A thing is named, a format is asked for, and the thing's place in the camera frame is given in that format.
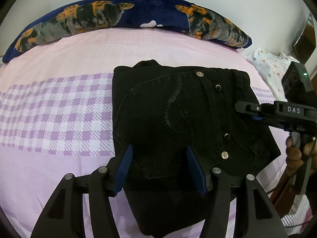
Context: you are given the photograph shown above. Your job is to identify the black pants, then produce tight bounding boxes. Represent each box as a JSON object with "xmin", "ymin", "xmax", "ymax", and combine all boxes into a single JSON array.
[{"xmin": 112, "ymin": 60, "xmax": 281, "ymax": 237}]

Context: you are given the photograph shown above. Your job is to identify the person right hand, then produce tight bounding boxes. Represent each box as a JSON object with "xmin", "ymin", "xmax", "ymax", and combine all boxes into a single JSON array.
[{"xmin": 286, "ymin": 136, "xmax": 316, "ymax": 176}]

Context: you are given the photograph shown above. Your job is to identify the white dotted fabric cover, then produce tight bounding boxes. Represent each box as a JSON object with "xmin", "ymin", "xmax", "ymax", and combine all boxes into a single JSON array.
[{"xmin": 244, "ymin": 48, "xmax": 299, "ymax": 101}]

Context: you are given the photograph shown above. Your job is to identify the pink purple bed sheet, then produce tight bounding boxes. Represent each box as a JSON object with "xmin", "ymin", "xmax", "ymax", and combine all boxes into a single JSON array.
[{"xmin": 1, "ymin": 29, "xmax": 275, "ymax": 237}]

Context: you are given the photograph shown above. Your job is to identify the navy cat print blanket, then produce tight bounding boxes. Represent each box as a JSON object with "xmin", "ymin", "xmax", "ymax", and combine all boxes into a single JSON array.
[{"xmin": 3, "ymin": 0, "xmax": 252, "ymax": 63}]

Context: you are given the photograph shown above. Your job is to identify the black cable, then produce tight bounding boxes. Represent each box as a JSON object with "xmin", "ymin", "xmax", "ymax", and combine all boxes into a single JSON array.
[{"xmin": 264, "ymin": 163, "xmax": 317, "ymax": 228}]

